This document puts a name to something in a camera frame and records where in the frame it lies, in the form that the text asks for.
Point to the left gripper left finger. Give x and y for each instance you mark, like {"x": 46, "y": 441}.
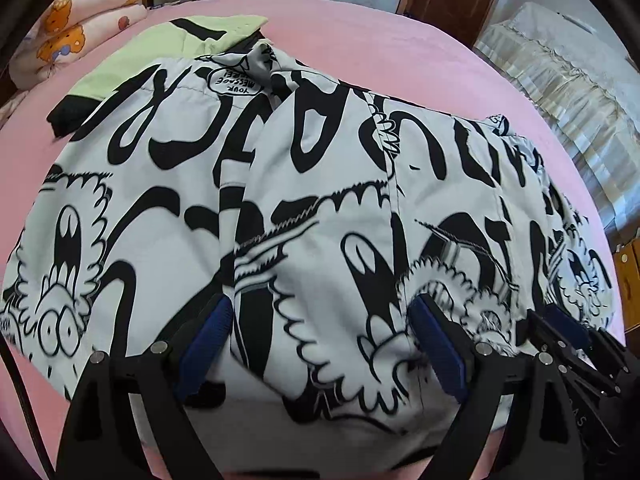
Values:
{"x": 100, "y": 439}

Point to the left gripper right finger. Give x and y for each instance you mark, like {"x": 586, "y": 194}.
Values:
{"x": 540, "y": 439}

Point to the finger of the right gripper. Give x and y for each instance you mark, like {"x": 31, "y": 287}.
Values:
{"x": 542, "y": 335}
{"x": 561, "y": 321}

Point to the white black graffiti print jacket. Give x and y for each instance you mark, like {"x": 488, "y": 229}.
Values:
{"x": 463, "y": 277}

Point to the wooden drawer cabinet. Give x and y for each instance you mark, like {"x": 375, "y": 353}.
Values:
{"x": 626, "y": 261}

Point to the lace covered furniture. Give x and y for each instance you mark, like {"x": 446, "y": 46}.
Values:
{"x": 586, "y": 92}

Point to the pink bed sheet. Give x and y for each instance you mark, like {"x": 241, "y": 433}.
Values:
{"x": 400, "y": 60}

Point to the green black folded garment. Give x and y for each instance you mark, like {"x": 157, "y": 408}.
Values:
{"x": 188, "y": 37}

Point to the pink bear print quilt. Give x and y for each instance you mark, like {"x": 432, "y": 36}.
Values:
{"x": 67, "y": 31}

